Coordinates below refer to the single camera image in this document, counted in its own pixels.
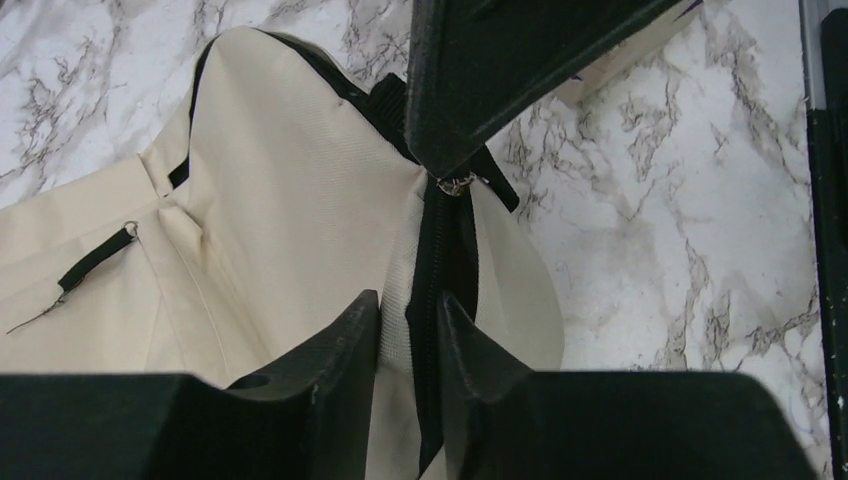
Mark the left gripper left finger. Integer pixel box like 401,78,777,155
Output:
1,290,381,479

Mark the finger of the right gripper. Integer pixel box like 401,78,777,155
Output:
405,0,674,178

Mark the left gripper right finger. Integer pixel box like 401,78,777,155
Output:
437,295,816,479

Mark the beige canvas backpack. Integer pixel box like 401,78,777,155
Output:
1,27,564,479

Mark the green cartoon book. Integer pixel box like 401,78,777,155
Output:
554,0,703,106

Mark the black metal base frame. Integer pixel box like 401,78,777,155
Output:
800,0,847,479

